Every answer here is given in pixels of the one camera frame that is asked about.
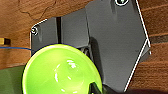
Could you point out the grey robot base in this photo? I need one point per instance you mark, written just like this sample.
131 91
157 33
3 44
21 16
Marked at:
113 36

